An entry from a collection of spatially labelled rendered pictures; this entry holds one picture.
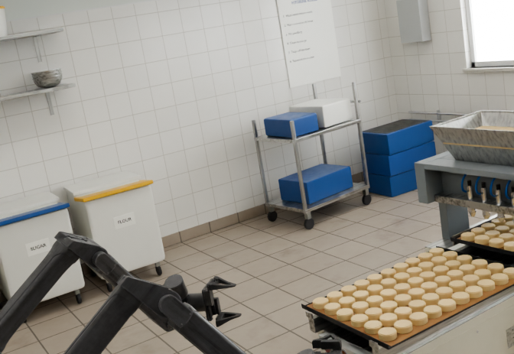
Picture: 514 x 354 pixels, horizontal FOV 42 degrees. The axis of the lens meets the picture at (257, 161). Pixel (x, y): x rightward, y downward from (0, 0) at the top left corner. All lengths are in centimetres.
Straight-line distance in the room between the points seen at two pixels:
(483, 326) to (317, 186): 381
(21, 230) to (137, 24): 198
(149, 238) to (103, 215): 41
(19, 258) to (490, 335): 349
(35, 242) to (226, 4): 269
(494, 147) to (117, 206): 326
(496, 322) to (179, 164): 411
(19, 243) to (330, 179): 266
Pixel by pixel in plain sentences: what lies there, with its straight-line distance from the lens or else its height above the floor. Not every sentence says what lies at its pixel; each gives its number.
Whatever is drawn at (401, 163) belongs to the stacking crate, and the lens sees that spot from 637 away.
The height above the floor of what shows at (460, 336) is 80.
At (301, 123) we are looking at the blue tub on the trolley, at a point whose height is 90.
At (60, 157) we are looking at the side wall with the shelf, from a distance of 558.
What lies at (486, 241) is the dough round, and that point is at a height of 91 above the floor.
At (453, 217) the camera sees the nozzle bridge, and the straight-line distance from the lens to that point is 276.
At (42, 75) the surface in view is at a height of 166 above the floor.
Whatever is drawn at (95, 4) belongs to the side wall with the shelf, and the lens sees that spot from 568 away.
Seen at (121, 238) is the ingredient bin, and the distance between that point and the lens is 513.
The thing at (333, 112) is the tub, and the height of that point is 91.
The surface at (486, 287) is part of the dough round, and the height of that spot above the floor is 92.
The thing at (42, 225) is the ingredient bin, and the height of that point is 66.
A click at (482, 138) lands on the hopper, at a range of 243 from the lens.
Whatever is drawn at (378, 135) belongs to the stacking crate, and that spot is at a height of 58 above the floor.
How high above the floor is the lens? 180
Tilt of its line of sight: 12 degrees down
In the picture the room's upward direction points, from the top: 10 degrees counter-clockwise
